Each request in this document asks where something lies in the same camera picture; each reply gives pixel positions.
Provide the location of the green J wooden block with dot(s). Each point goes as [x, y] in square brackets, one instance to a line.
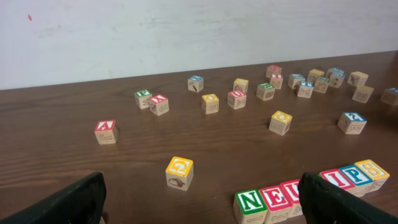
[102, 221]

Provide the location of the blue d block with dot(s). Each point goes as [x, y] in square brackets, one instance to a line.
[333, 70]
[390, 96]

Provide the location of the red block far top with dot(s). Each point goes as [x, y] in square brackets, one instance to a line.
[273, 69]

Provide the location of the blue X wooden block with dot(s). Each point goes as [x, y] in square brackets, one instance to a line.
[195, 83]

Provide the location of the red E wooden block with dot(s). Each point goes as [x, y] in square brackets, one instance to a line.
[278, 206]

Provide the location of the yellow 8 wooden block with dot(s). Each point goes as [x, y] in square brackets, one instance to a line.
[357, 78]

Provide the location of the yellow Q wooden block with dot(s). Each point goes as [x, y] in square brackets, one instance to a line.
[280, 122]

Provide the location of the red A wooden block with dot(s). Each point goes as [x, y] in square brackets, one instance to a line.
[106, 132]

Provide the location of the red X wooden block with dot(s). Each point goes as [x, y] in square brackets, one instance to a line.
[159, 104]

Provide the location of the blue P wooden block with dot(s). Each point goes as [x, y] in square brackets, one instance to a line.
[361, 182]

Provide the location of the red u block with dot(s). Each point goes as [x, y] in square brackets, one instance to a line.
[291, 192]
[237, 99]

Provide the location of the yellow S wooden block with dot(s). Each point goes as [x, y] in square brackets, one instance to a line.
[375, 172]

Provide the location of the blue L wooden block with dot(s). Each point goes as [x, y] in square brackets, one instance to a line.
[294, 80]

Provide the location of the green F wooden block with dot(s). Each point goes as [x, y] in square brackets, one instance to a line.
[142, 98]

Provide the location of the yellow K wooden block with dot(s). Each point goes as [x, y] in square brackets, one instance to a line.
[362, 94]

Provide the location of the yellow G wooden block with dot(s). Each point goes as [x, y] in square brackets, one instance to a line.
[179, 173]

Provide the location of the yellow block left middle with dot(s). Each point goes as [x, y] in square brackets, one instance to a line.
[210, 103]

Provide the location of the blue 5 wooden block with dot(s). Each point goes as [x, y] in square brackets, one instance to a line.
[336, 80]

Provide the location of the blue T wooden block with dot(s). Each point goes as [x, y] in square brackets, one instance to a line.
[305, 89]

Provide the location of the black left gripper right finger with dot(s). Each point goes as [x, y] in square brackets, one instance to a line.
[324, 202]

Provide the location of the green B wooden block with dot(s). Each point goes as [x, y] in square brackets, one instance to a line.
[265, 91]

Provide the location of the green N wooden block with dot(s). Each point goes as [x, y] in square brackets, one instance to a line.
[249, 207]

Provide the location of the yellow block upper right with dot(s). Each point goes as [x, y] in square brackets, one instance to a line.
[314, 74]

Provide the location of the yellow block upper centre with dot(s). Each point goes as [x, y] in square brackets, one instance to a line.
[241, 84]

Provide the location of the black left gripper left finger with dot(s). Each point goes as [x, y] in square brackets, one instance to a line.
[81, 202]

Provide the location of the blue D block upper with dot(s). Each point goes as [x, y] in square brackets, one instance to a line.
[333, 70]

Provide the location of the green Z wooden block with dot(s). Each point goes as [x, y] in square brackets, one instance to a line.
[321, 84]

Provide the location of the blue D block lower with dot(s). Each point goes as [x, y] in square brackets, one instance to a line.
[390, 96]

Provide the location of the blue 2 wooden block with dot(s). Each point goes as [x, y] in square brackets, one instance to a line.
[351, 122]

